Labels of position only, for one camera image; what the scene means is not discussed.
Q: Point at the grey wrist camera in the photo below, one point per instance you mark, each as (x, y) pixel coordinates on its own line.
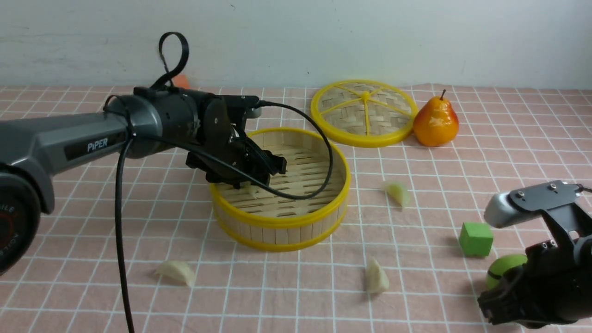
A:
(253, 112)
(554, 202)

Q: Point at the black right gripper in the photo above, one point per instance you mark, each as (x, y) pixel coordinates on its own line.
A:
(552, 288)

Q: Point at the cream dumpling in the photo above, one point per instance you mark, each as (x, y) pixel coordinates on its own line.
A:
(376, 279)
(177, 270)

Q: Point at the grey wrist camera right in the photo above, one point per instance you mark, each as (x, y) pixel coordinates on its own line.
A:
(554, 202)

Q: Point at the green foam cube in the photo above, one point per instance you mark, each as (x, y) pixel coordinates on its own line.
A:
(476, 239)

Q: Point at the orange foam cube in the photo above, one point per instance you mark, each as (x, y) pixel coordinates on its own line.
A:
(181, 81)

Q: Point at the green toy watermelon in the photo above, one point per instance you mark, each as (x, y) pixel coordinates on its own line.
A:
(500, 266)

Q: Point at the yellow rimmed bamboo steamer lid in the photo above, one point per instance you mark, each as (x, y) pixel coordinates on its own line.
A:
(363, 113)

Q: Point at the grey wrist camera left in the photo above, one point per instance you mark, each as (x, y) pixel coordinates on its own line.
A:
(253, 112)

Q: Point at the pale green dumpling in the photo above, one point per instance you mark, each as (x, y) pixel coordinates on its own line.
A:
(398, 192)
(251, 190)

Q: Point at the orange yellow toy pear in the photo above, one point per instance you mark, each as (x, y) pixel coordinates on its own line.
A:
(436, 123)

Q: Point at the yellow rimmed bamboo steamer tray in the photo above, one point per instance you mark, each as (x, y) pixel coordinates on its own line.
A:
(276, 224)

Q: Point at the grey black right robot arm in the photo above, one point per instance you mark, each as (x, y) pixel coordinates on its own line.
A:
(553, 287)

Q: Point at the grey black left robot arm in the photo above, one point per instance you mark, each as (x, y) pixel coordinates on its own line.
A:
(34, 150)

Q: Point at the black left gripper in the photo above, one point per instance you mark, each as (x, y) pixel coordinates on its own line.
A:
(222, 135)

